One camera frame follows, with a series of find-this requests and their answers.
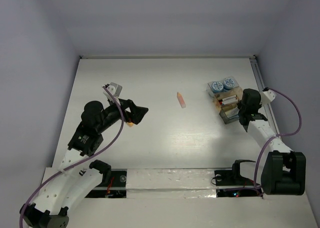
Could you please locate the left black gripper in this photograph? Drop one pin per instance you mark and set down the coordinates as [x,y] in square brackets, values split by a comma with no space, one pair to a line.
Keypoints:
[136,112]

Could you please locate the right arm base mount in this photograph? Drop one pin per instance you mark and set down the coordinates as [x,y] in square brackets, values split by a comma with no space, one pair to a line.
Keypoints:
[230,183]

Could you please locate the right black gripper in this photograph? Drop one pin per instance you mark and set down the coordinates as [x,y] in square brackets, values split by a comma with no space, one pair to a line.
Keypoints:
[259,105]

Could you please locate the black whiteboard marker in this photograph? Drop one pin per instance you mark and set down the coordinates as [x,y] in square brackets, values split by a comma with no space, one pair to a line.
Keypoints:
[231,97]

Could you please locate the aluminium rail right edge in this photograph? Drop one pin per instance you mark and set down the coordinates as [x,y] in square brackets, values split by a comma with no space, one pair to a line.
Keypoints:
[267,108]

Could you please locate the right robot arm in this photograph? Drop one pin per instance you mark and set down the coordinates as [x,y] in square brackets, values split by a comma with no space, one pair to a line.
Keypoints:
[278,169]

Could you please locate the blue patterned tape roll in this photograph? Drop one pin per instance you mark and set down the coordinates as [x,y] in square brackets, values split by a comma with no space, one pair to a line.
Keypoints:
[217,87]

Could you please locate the red whiteboard marker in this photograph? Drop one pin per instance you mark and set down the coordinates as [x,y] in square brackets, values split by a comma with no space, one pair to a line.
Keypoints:
[228,100]

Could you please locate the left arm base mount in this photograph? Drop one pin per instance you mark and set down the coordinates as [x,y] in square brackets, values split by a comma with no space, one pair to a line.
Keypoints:
[114,188]

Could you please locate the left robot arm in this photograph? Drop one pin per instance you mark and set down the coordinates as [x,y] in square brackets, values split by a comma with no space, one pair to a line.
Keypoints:
[52,203]

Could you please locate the orange highlighter pen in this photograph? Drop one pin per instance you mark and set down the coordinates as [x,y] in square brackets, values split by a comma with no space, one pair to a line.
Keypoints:
[181,100]

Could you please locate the clear compartment organizer box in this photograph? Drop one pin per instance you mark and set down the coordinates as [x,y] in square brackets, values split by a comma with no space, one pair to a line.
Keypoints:
[226,94]

